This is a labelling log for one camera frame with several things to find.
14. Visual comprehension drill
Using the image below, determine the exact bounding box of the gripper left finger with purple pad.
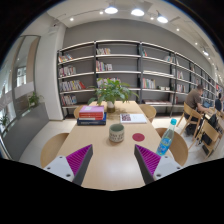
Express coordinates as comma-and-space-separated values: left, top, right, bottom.
44, 145, 93, 186

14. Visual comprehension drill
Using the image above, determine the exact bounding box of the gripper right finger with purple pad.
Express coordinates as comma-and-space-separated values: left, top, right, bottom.
134, 145, 182, 184

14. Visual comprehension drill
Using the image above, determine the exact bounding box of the clear plastic water bottle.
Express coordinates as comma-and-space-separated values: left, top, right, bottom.
156, 118, 177, 156

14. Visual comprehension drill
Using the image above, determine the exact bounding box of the wooden chair front left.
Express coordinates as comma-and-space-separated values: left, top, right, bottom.
40, 133, 68, 168

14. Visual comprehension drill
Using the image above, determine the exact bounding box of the wooden chair front right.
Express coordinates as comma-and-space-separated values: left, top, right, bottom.
166, 132, 188, 166

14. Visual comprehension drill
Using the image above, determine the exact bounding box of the dark red round coaster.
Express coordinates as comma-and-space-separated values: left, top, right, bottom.
132, 133, 145, 142

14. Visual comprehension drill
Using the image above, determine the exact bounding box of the green ceramic mug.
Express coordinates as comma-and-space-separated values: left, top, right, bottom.
109, 124, 124, 143

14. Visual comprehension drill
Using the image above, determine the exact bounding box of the white booklet with QR code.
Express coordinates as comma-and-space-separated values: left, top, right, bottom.
120, 114, 147, 124

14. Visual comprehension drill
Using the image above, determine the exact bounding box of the stack of books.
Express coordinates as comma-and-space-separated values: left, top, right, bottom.
77, 105, 106, 126

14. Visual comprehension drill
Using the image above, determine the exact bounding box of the wooden chair far left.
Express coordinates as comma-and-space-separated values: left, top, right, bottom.
74, 105, 84, 119

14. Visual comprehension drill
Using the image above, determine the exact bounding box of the wooden chair far right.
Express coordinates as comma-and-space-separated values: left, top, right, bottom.
139, 104, 156, 122

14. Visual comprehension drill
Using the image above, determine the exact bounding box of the wooden chair with bag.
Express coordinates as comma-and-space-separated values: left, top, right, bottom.
193, 121, 220, 157

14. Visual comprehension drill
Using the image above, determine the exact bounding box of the wooden chair under man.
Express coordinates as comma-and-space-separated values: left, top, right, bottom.
180, 104, 201, 138

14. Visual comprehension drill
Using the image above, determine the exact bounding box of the small plant by window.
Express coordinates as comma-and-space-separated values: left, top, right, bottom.
28, 92, 43, 107

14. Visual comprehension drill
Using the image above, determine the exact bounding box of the seated man in brown shirt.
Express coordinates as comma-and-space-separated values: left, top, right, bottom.
185, 84, 209, 135

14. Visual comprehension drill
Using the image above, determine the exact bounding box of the potted green plant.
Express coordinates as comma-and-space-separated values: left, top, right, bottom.
87, 78, 139, 113

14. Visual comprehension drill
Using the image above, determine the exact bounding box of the large grey bookshelf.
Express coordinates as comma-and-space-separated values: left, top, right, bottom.
57, 40, 216, 118

